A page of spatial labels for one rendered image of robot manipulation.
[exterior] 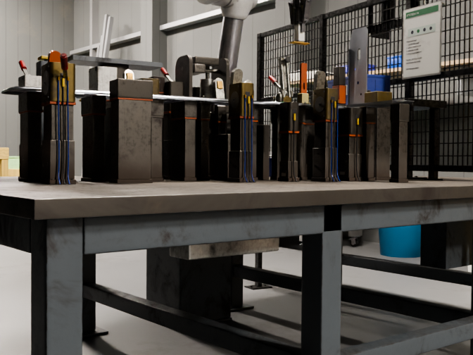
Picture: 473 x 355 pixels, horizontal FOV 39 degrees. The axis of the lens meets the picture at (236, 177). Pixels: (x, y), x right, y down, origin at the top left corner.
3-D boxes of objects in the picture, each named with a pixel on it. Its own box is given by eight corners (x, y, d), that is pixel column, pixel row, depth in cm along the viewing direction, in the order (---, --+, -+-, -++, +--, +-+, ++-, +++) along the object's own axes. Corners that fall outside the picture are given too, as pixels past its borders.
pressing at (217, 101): (13, 88, 201) (13, 82, 201) (-2, 94, 221) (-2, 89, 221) (363, 109, 271) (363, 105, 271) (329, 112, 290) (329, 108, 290)
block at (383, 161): (376, 180, 269) (377, 90, 268) (362, 179, 276) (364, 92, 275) (390, 179, 273) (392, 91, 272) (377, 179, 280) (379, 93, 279)
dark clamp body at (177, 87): (167, 180, 258) (168, 81, 257) (155, 179, 268) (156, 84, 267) (184, 180, 262) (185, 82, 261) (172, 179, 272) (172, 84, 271)
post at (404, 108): (398, 182, 243) (399, 103, 242) (388, 182, 247) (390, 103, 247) (408, 182, 246) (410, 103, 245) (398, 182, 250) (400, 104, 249)
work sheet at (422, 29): (440, 74, 279) (441, 0, 279) (402, 79, 299) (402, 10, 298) (443, 74, 280) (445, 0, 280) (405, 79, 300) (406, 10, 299)
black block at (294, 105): (292, 182, 240) (293, 101, 239) (276, 182, 249) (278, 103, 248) (304, 182, 243) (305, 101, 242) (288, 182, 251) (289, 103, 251)
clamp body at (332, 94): (329, 182, 243) (330, 86, 242) (310, 182, 253) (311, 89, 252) (343, 182, 246) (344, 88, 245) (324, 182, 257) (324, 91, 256)
